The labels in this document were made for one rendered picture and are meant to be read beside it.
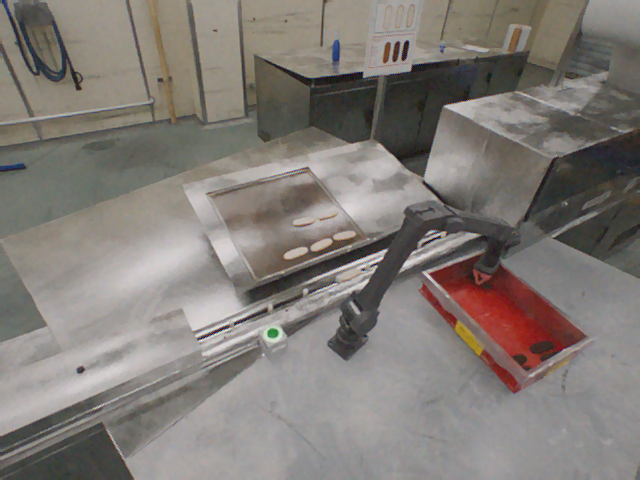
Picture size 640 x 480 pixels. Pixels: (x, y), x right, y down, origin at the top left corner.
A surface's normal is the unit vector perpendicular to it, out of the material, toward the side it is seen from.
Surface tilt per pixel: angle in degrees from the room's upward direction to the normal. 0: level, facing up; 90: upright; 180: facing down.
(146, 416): 0
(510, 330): 0
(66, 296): 0
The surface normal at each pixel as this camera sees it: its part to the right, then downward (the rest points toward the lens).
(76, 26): 0.53, 0.56
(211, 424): 0.05, -0.77
